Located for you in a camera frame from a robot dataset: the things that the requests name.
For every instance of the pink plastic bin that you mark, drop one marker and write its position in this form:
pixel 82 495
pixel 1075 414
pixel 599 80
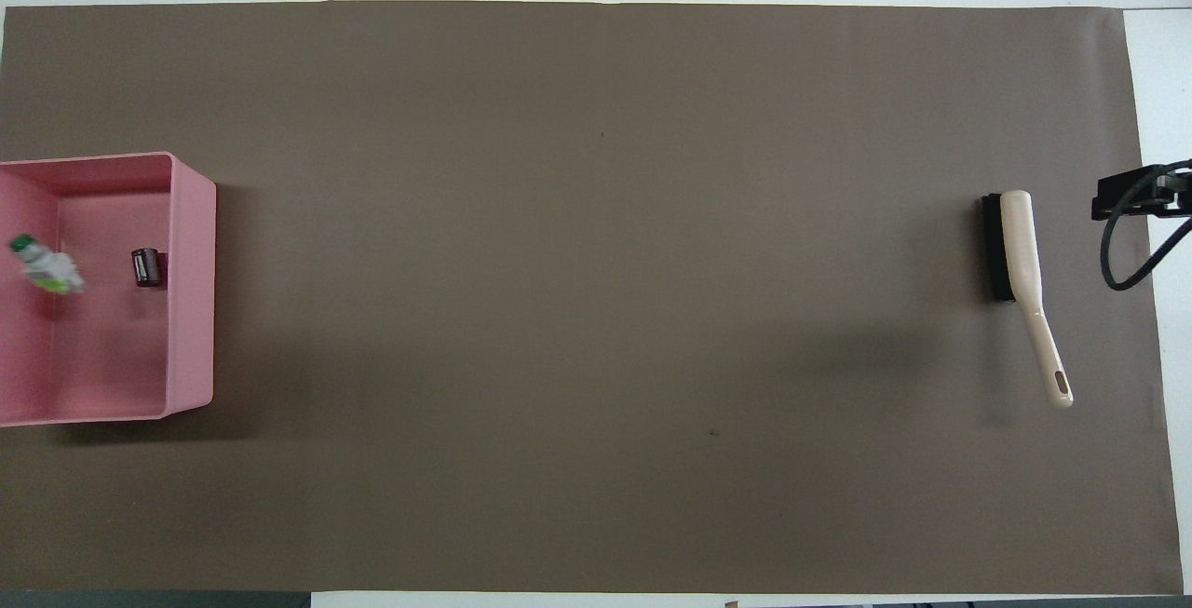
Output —
pixel 191 310

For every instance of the small dark cylindrical e-waste piece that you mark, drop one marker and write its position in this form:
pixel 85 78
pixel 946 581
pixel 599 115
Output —
pixel 145 267

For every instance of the small green-capped bottle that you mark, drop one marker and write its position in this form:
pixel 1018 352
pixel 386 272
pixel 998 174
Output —
pixel 45 265

